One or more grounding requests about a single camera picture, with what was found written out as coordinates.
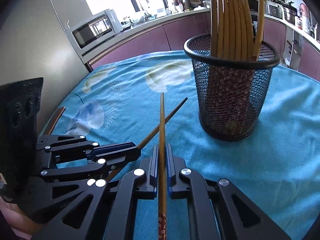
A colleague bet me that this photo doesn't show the bamboo chopstick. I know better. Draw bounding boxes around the bamboo chopstick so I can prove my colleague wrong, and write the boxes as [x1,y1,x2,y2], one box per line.
[106,97,189,182]
[216,0,223,58]
[233,0,241,61]
[238,0,247,60]
[228,0,235,60]
[210,0,217,57]
[242,0,253,60]
[158,92,168,240]
[222,0,229,60]

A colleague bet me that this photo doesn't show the black mesh utensil holder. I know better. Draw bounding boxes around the black mesh utensil holder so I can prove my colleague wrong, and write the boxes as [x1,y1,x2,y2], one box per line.
[184,34,280,141]

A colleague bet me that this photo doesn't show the purple kitchen cabinets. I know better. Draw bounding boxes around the purple kitchen cabinets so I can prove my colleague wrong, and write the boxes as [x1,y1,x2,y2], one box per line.
[87,10,319,80]

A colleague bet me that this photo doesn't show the person's left hand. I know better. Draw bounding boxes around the person's left hand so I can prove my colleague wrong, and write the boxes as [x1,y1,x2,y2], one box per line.
[0,197,43,239]

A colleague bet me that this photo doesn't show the blue floral tablecloth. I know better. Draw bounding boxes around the blue floral tablecloth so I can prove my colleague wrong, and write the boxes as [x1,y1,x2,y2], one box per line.
[54,51,319,239]

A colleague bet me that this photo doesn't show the wooden chair back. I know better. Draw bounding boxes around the wooden chair back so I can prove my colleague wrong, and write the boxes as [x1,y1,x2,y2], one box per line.
[43,107,66,135]

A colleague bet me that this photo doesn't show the silver microwave oven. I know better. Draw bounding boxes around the silver microwave oven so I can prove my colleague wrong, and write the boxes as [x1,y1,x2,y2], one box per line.
[66,9,123,56]

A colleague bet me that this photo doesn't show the silver refrigerator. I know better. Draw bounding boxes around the silver refrigerator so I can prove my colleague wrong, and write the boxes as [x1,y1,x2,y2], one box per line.
[1,0,88,132]

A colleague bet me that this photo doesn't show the black built-in oven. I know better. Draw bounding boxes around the black built-in oven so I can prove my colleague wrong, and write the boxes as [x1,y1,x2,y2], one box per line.
[251,12,258,37]

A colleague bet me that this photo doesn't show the steel stock pot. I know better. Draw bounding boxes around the steel stock pot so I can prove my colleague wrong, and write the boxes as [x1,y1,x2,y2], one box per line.
[283,7,297,25]

